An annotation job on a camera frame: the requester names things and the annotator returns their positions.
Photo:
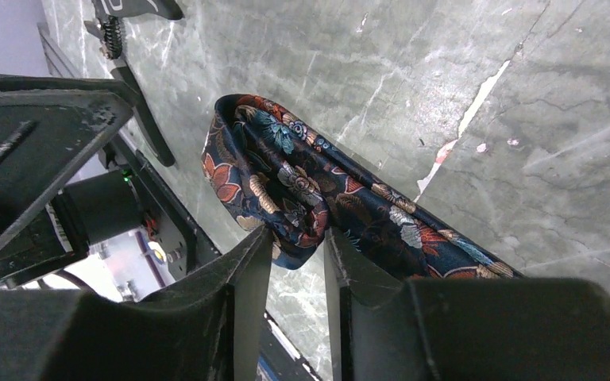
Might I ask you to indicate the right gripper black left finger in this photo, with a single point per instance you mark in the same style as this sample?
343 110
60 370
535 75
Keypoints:
206 326

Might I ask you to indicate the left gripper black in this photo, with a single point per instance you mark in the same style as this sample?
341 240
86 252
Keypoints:
49 128

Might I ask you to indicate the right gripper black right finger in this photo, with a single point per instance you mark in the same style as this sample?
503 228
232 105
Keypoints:
462 329

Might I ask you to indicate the navy floral necktie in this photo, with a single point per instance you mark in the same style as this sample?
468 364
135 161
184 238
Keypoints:
269 168

